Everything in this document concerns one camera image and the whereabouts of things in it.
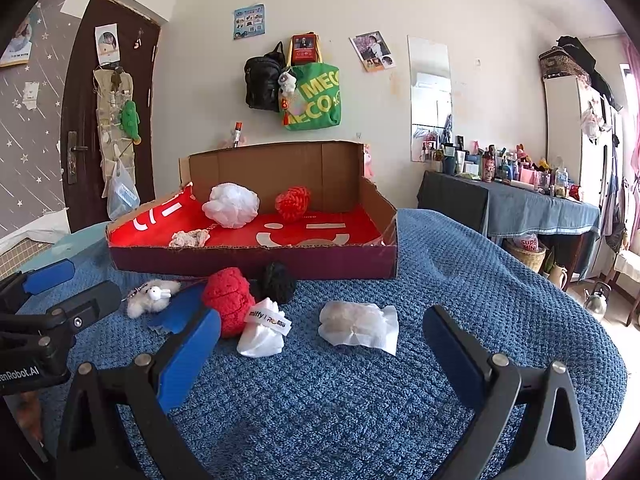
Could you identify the dark grey cloth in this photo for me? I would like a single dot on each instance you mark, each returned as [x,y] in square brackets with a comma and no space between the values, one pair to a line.
[450,200]

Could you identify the wall mirror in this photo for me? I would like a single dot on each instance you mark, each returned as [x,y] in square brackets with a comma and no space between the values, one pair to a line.
[430,100]

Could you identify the cream jug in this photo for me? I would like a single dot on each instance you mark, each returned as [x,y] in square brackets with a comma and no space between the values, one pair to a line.
[556,277]

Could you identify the patterned suitcase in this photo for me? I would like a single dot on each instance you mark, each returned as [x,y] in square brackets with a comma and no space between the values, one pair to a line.
[560,62]

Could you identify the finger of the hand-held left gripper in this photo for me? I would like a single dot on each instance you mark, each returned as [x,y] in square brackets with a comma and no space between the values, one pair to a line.
[90,302]
[47,275]

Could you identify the red crochet ball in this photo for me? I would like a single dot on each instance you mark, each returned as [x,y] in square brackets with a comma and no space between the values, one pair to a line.
[292,202]

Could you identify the black backpack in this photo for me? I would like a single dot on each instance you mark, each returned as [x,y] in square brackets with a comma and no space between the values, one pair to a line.
[262,82]

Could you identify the white non-woven packet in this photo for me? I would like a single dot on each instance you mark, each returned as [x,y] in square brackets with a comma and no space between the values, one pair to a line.
[355,327]

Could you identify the white mesh bath pouf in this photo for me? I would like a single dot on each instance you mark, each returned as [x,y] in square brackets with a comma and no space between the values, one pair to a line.
[230,205]

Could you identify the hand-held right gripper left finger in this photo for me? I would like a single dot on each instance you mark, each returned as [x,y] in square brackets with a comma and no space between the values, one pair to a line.
[190,355]

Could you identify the red knitted plush with tag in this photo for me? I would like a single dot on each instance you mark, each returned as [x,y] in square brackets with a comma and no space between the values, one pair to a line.
[227,295]

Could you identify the pink bear plush toy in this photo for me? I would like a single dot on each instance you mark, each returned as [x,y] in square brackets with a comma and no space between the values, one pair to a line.
[368,160]

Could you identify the table with blue cloth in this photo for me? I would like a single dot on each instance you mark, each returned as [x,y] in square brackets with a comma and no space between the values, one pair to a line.
[540,210]

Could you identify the grid cutting mat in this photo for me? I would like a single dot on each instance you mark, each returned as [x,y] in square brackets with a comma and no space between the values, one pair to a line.
[20,257]

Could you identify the black clothes pile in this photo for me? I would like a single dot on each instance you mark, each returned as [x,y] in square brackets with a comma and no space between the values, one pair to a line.
[580,50]

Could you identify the wicker basket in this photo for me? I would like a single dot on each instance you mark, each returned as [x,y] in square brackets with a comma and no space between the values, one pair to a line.
[527,260]

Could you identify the teal bed sheet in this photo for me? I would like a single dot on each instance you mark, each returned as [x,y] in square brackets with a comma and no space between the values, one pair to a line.
[85,240]

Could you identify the red and yellow bag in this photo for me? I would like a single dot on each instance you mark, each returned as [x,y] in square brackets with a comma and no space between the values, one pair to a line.
[305,49]

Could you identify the cream crochet scrunchie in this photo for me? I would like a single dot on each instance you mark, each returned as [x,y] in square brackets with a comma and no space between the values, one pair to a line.
[187,238]

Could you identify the stick with orange cap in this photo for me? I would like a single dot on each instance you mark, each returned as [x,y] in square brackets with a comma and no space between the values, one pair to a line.
[237,135]

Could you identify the green tote bag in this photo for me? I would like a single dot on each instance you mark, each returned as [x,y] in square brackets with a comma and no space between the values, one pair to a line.
[315,100]

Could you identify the framed wall picture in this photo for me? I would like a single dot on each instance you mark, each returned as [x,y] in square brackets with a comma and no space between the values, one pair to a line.
[17,40]

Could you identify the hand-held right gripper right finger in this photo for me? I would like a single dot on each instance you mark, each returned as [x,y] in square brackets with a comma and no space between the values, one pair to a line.
[450,350]

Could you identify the black pompom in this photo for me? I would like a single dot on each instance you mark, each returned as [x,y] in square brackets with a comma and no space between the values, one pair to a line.
[277,282]

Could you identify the white light switch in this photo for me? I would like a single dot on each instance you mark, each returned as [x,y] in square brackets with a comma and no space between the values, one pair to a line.
[31,95]

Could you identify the white paper sheet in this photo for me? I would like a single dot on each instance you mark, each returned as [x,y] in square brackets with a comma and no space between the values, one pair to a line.
[40,225]

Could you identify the metal kettle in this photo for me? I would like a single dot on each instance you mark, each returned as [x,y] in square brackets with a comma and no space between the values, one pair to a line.
[596,305]

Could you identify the white plastic bag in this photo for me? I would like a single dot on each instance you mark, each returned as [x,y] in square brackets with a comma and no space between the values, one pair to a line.
[122,197]

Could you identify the dark brown door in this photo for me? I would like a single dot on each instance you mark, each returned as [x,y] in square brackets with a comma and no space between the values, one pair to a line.
[82,85]

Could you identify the blue wall poster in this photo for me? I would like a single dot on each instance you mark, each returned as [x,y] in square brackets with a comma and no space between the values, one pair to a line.
[248,21]

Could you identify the red tassel charm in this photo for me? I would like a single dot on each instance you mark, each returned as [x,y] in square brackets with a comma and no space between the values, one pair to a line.
[285,110]

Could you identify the photo collage wall poster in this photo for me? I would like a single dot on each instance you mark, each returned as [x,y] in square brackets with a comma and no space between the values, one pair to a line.
[372,50]

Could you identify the hanging clothes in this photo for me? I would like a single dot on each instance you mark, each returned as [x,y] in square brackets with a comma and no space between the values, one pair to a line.
[612,220]

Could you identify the photo print on door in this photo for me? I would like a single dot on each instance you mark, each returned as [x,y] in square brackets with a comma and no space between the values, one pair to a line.
[106,42]

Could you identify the beige hanging door organizer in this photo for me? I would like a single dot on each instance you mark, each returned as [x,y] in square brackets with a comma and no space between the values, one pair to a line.
[107,110]

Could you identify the brown cardboard box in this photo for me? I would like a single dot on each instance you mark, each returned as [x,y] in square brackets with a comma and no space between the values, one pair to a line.
[280,170]

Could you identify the white wardrobe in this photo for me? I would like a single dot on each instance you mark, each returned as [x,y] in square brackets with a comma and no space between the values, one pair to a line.
[562,120]

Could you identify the green plush toy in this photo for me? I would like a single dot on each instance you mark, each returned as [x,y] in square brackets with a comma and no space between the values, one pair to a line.
[131,120]

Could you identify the pale pink plush toy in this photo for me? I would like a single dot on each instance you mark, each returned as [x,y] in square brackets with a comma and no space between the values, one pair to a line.
[227,140]

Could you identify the red printed bag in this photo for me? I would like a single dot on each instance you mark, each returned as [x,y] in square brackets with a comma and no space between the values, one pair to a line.
[310,232]

